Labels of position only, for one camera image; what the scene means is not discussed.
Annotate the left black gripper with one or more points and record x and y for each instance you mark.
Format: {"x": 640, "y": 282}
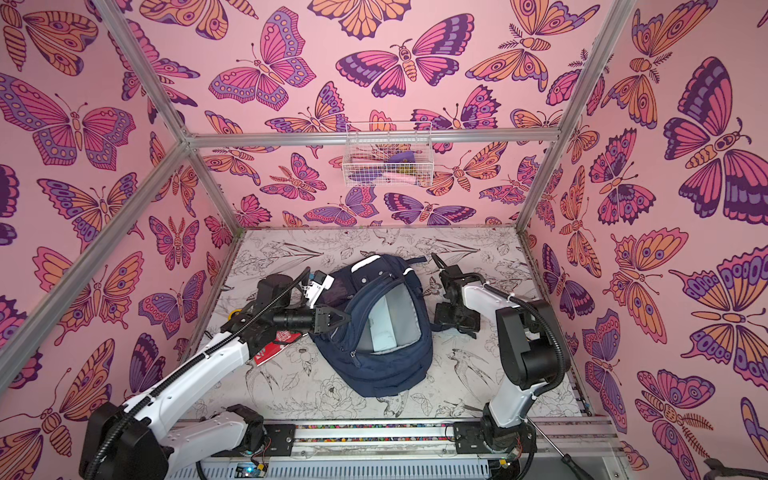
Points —
{"x": 318, "y": 320}

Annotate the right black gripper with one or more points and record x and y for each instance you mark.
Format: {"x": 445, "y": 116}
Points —
{"x": 452, "y": 310}

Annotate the navy blue student backpack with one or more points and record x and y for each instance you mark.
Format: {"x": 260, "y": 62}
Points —
{"x": 356, "y": 289}

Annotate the red thin booklet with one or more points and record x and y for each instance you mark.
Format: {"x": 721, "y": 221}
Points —
{"x": 282, "y": 341}

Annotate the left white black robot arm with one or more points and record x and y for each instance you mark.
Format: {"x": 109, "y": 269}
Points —
{"x": 140, "y": 440}

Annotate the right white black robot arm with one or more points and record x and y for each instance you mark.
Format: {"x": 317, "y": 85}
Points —
{"x": 532, "y": 352}

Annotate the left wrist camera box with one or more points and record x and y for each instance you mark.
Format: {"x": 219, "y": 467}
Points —
{"x": 315, "y": 285}

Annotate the white wire wall basket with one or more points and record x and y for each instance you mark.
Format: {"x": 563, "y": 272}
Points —
{"x": 389, "y": 153}

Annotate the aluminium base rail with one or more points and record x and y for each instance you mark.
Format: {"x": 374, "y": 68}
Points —
{"x": 414, "y": 449}

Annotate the black handled screwdriver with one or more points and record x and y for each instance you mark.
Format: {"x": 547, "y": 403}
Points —
{"x": 578, "y": 472}

